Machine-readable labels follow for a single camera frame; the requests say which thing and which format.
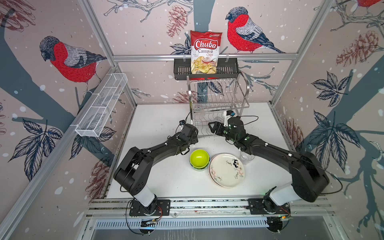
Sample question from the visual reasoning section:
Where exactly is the clear glass tumbler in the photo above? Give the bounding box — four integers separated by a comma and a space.
240, 152, 255, 165

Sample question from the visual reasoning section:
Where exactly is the lime green bowl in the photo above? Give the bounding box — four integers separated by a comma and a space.
190, 149, 210, 168

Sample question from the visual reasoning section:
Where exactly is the white painted ceramic plate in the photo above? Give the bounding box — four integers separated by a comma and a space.
209, 153, 246, 188

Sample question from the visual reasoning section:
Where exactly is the leaf pattern bowl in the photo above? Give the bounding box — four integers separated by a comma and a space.
192, 165, 209, 171

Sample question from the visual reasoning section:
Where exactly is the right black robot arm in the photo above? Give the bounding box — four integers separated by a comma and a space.
208, 117, 330, 213

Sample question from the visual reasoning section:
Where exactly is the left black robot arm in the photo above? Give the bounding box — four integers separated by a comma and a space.
113, 124, 198, 213

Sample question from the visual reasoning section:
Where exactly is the steel two-tier dish rack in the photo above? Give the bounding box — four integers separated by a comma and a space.
187, 73, 250, 138

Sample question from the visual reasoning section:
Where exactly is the red Chuba chips bag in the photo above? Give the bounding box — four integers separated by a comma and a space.
191, 31, 222, 74

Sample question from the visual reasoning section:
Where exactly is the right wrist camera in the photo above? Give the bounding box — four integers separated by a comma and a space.
223, 110, 235, 127

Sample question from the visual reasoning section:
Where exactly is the black wall basket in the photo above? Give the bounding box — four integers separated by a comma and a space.
174, 57, 240, 81

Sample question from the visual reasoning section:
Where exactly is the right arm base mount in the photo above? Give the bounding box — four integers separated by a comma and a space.
248, 199, 291, 215

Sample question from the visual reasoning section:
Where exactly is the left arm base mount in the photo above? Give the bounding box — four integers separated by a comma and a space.
128, 199, 171, 217

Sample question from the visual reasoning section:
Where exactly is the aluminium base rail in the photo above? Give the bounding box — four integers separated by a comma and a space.
85, 197, 336, 219

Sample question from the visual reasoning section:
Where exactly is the white wire mesh shelf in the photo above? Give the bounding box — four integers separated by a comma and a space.
75, 73, 128, 138

